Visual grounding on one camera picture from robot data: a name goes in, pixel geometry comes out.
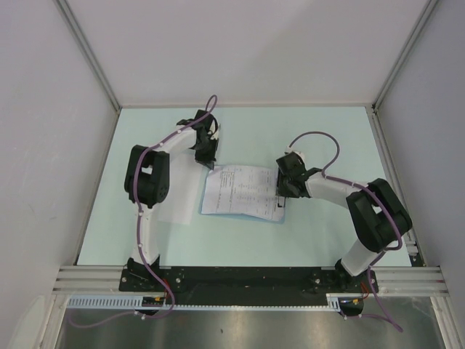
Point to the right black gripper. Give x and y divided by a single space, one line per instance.
280 190

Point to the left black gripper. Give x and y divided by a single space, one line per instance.
209 159

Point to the metal clipboard clip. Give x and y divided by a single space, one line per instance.
280 202

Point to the white paper sheet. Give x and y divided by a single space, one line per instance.
185 178

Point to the printed paper sheet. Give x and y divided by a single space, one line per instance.
241 192

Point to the light blue clipboard folder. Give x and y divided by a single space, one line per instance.
207 214

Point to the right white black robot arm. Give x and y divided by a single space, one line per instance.
379 218

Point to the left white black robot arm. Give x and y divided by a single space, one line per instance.
147 180

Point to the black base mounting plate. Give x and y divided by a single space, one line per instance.
246 285

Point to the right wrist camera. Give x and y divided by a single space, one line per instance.
291 150

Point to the right aluminium side rail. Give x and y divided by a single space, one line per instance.
410 238

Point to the white slotted cable duct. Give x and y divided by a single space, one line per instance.
133 302

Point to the aluminium front rail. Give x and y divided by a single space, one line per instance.
394 281

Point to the left aluminium corner post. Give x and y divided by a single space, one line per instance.
86 50

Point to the aluminium corner post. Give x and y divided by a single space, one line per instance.
405 52
86 50

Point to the right aluminium corner post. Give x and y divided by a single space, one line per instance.
405 52

